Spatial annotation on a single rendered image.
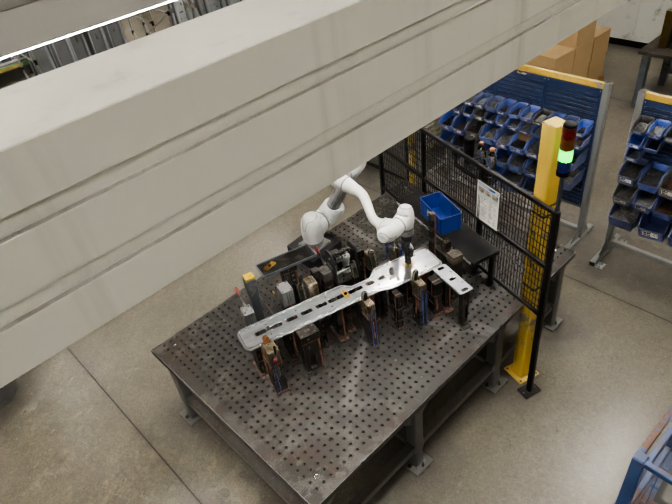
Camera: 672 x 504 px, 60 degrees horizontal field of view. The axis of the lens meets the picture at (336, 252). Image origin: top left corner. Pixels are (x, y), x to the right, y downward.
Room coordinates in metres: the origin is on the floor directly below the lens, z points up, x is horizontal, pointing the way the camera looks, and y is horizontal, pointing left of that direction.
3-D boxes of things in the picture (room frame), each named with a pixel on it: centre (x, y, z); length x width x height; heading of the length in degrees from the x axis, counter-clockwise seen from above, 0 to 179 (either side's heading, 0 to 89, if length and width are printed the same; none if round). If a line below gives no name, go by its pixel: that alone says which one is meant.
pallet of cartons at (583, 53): (7.03, -3.04, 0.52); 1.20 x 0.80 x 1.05; 126
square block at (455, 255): (2.87, -0.75, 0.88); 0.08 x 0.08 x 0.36; 23
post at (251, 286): (2.80, 0.56, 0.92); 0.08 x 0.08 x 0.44; 23
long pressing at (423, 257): (2.68, -0.01, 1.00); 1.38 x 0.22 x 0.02; 113
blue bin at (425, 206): (3.27, -0.75, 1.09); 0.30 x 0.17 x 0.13; 16
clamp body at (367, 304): (2.55, -0.15, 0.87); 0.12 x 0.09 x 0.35; 23
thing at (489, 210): (3.00, -1.00, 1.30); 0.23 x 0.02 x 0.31; 23
